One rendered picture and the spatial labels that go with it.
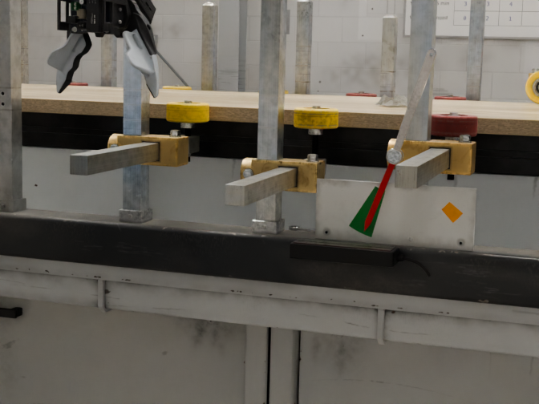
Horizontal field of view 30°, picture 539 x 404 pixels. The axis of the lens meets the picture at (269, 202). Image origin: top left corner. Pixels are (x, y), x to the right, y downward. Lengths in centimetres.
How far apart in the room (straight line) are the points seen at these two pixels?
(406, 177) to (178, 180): 75
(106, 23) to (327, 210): 54
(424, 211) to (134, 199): 52
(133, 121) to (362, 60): 736
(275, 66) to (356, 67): 743
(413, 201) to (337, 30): 756
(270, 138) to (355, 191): 17
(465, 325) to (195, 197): 61
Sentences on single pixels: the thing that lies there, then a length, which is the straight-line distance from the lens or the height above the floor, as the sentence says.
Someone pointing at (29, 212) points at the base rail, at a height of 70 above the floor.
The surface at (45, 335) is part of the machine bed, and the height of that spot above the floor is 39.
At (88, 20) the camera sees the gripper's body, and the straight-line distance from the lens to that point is 132.
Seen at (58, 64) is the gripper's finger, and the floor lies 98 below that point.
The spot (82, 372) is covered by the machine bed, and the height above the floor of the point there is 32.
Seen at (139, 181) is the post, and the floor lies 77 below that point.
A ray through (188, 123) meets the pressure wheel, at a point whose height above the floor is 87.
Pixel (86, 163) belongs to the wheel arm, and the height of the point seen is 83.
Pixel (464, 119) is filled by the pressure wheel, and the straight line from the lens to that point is 170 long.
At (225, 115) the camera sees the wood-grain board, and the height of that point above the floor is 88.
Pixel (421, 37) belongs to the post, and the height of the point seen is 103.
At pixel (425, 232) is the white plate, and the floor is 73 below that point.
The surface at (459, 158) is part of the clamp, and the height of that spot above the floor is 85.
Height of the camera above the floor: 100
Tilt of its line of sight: 8 degrees down
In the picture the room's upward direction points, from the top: 1 degrees clockwise
